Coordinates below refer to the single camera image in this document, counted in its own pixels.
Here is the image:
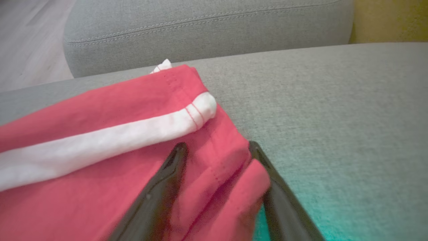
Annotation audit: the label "grey sofa back cushion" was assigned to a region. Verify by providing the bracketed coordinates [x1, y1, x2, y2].
[64, 0, 355, 78]

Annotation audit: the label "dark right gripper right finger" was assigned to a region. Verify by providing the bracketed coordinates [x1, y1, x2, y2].
[249, 141, 325, 241]

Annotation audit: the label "yellow cushion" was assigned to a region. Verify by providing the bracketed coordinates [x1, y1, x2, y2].
[349, 0, 428, 44]

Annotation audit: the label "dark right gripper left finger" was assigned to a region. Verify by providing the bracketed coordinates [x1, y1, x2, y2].
[109, 142, 188, 241]

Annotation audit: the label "red shorts with white trim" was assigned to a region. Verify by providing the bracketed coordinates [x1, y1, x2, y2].
[0, 59, 271, 241]

